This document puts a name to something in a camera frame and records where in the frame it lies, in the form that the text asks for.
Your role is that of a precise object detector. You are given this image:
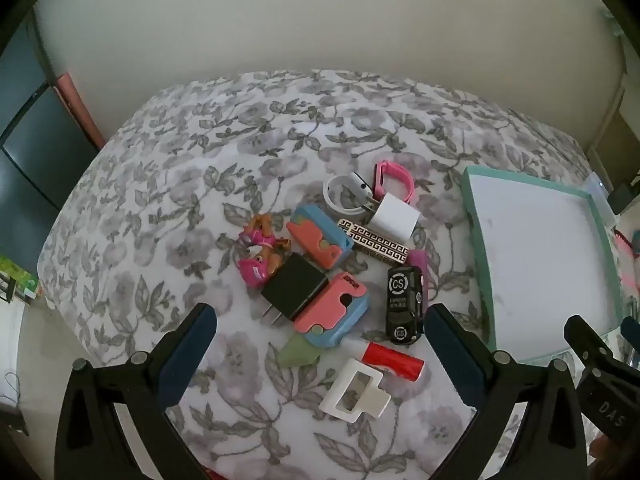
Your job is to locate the small magenta block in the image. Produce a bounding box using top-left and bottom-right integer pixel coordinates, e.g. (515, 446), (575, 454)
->
(407, 250), (430, 291)

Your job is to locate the pink white crochet mat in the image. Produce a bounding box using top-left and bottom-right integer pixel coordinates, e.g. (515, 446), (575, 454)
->
(615, 230), (640, 311)

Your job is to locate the reddish wooden frame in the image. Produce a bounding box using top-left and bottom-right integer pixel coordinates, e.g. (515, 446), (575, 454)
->
(56, 74), (107, 148)

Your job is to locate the white strap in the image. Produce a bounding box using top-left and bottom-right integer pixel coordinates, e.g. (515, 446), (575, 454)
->
(322, 172), (381, 216)

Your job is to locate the white shelf unit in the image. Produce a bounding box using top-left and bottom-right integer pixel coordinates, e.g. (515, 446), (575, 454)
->
(585, 10), (640, 173)

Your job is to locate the white charger cube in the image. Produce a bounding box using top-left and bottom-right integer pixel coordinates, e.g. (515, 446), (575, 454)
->
(370, 195), (421, 241)

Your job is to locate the dark cabinet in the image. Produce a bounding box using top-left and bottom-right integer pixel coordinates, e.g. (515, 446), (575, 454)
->
(0, 20), (101, 281)

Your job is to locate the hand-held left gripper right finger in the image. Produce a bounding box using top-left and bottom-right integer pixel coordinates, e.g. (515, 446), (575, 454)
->
(425, 303), (593, 480)

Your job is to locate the black toy car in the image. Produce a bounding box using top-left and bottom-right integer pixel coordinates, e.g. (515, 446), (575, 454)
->
(385, 264), (426, 347)

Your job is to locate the black charger plug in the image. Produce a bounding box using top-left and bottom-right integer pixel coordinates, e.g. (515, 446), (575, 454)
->
(260, 253), (331, 322)

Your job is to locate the teal shallow box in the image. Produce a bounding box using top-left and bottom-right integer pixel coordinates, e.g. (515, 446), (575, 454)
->
(460, 165), (626, 365)

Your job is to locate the green box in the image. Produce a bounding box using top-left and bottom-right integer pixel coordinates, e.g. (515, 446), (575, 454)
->
(0, 255), (41, 301)

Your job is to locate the black gold patterned lighter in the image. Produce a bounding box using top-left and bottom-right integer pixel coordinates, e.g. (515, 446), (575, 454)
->
(337, 218), (412, 266)

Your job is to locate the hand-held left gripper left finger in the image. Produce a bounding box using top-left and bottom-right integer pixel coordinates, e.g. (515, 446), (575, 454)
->
(54, 303), (236, 480)

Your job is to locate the red glue bottle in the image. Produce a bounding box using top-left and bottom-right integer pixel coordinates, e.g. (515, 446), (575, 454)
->
(361, 342), (427, 380)

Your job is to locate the pink dog toy figure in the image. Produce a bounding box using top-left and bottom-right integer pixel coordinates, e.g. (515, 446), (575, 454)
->
(237, 214), (292, 288)

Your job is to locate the white rectangular plastic holder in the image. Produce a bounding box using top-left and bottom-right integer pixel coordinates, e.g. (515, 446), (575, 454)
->
(319, 358), (392, 418)

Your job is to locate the grey floral bedsheet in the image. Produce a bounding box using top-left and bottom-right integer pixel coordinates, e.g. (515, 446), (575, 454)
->
(37, 70), (621, 480)

